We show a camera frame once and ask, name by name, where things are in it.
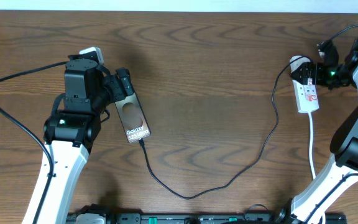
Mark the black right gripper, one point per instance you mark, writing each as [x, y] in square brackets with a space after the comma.
[317, 68]

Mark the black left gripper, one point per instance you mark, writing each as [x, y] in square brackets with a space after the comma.
[120, 91]

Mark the smartphone with Galaxy screen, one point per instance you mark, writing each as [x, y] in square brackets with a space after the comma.
[132, 118]

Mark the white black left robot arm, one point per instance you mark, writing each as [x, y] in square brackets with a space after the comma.
[70, 131]

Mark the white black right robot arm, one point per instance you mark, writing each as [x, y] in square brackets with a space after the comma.
[341, 170]

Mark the white power strip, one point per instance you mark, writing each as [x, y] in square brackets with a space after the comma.
[306, 97]

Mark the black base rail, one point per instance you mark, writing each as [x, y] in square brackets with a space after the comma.
[94, 214]

